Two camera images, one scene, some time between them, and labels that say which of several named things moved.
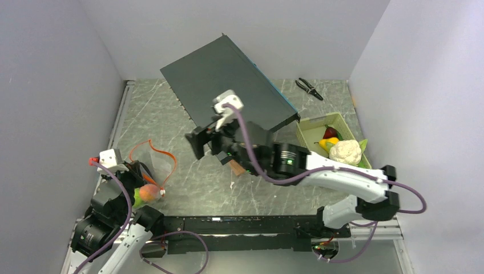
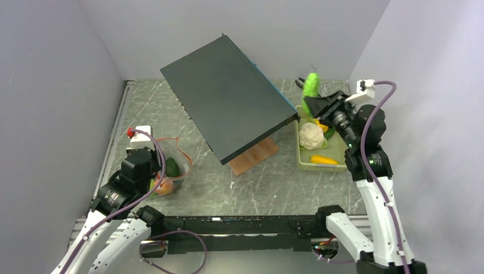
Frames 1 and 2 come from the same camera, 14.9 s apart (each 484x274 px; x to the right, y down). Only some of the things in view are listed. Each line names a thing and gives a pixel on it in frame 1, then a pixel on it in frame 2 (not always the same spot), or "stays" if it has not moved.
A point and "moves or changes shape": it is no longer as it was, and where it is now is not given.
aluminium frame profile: [129, 87] stays
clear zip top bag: [157, 165] moves or changes shape
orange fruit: [149, 192] moves or changes shape
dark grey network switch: [198, 77] stays
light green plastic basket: [311, 130] -> [334, 149]
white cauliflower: [347, 151] -> [311, 136]
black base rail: [291, 233] stays
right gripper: [198, 140] -> [321, 107]
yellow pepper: [323, 142] -> [325, 128]
